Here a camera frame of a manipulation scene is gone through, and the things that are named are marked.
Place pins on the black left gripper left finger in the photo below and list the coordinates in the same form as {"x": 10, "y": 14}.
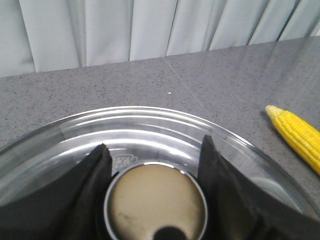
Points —
{"x": 69, "y": 208}

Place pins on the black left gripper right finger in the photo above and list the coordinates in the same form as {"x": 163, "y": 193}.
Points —
{"x": 240, "y": 210}

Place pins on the yellow corn cob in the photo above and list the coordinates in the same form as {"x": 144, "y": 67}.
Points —
{"x": 299, "y": 134}

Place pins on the white pleated curtain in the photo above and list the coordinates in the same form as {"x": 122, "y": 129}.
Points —
{"x": 47, "y": 35}

